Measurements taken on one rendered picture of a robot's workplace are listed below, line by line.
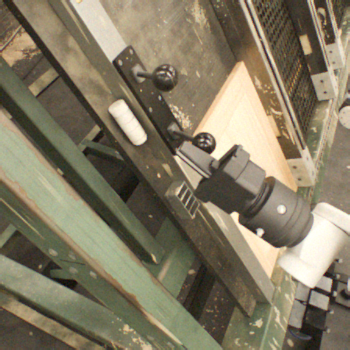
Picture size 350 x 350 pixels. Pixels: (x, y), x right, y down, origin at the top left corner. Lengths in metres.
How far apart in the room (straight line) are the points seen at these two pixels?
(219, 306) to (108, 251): 1.46
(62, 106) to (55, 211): 2.54
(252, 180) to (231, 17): 0.53
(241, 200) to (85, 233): 0.22
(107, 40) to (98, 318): 0.79
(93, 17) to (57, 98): 2.51
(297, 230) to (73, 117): 2.47
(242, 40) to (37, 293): 0.93
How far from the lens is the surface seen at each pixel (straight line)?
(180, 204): 0.67
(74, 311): 1.12
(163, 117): 0.61
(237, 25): 0.94
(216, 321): 1.91
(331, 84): 1.56
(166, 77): 0.47
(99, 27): 0.57
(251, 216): 0.51
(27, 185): 0.44
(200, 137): 0.52
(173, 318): 0.64
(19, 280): 1.21
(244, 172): 0.49
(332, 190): 2.49
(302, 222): 0.52
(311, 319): 1.17
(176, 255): 0.76
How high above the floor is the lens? 1.82
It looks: 51 degrees down
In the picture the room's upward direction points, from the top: straight up
